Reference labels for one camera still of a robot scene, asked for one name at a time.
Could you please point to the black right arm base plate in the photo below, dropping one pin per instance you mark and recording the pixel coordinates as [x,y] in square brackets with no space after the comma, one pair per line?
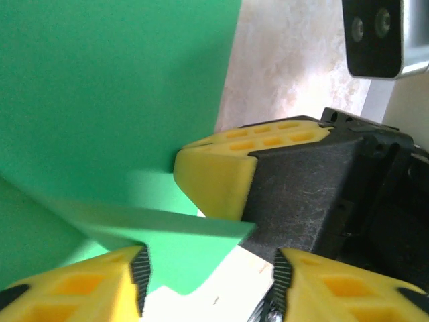
[372,37]

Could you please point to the green paper sheet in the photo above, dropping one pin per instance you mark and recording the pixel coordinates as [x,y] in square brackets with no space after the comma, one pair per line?
[100,100]

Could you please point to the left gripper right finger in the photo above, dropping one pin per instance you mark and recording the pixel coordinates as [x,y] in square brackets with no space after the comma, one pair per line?
[352,295]

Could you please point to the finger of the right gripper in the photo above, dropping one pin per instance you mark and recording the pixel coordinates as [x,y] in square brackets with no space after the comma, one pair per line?
[295,188]

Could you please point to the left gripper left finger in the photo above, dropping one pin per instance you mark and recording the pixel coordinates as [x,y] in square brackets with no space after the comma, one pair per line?
[67,295]

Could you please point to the aluminium mounting rail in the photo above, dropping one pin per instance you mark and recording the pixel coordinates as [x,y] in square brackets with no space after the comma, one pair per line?
[415,33]

